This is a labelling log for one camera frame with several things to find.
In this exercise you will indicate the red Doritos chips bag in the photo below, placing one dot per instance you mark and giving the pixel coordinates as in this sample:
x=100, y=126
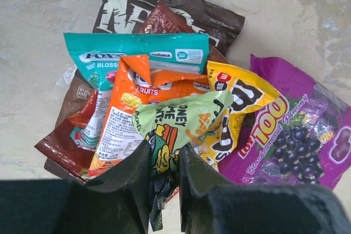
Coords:
x=64, y=158

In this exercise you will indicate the brown Kettle chips bag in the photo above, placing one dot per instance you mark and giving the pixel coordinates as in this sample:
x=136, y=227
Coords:
x=222, y=25

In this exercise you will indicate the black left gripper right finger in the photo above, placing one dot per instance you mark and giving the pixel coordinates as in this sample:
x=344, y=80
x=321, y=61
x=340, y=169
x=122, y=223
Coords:
x=210, y=203

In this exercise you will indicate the purple Lot 100 gummy bag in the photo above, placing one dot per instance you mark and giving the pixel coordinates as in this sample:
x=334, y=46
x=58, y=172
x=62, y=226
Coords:
x=302, y=137

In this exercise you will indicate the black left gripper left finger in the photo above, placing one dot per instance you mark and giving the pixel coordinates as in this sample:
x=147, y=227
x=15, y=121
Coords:
x=115, y=202

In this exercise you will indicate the light green Himalaya candy packet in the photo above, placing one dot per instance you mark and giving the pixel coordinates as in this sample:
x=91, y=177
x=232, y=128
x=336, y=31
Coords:
x=167, y=127

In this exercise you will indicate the teal mint candy bag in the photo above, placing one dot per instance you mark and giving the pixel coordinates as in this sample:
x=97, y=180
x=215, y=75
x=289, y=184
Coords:
x=97, y=55

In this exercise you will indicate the orange candy bag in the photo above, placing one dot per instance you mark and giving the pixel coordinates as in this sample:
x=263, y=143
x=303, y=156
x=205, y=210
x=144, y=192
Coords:
x=137, y=83

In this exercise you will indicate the yellow M&M candy bag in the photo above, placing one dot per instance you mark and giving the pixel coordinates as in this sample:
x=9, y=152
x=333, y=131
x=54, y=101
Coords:
x=250, y=94

